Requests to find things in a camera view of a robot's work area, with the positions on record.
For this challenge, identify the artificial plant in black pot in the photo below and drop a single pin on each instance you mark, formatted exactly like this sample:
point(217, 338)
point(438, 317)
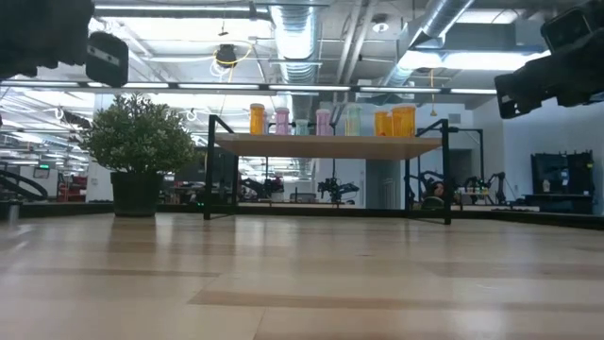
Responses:
point(137, 137)

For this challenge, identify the person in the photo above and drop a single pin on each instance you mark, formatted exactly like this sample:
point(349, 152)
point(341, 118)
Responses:
point(439, 190)

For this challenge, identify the small silver metal post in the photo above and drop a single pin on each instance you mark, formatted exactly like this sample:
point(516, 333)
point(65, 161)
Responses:
point(13, 210)

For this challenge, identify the white dome sensor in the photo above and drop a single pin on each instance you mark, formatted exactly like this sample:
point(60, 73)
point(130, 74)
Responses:
point(380, 26)

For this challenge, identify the slanted silver ventilation duct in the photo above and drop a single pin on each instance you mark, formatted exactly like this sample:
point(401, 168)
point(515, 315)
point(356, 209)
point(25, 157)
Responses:
point(439, 19)

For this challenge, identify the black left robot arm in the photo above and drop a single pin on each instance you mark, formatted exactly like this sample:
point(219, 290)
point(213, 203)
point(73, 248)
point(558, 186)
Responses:
point(28, 28)

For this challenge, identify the black aluminium rig frame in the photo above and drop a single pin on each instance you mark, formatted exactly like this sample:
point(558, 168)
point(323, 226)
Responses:
point(71, 209)

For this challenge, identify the black equipment cabinet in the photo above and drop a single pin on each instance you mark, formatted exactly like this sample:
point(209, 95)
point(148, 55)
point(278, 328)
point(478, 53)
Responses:
point(561, 179)

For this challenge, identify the wooden shelf with black legs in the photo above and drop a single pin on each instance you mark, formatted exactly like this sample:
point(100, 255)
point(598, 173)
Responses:
point(330, 147)

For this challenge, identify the round silver ventilation duct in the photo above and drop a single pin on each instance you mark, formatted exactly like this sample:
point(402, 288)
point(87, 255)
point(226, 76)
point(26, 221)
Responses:
point(297, 38)

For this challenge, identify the bar with light strips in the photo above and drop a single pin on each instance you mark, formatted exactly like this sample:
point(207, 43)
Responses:
point(236, 86)

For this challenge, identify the black round camera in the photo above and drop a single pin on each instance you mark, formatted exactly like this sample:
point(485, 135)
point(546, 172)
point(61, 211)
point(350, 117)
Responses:
point(226, 56)

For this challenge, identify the small black robot arm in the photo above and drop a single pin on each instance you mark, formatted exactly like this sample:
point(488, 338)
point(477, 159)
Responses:
point(491, 181)
point(337, 189)

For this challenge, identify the green exit sign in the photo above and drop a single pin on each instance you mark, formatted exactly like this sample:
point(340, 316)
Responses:
point(43, 166)

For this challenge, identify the small orange pill bottle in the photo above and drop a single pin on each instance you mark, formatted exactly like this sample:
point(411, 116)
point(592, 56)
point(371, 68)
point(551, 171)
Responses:
point(257, 120)
point(380, 124)

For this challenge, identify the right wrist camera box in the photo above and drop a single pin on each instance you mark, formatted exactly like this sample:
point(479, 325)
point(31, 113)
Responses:
point(568, 28)

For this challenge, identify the large orange pill bottle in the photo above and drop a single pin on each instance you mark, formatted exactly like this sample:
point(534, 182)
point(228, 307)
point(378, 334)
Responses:
point(404, 123)

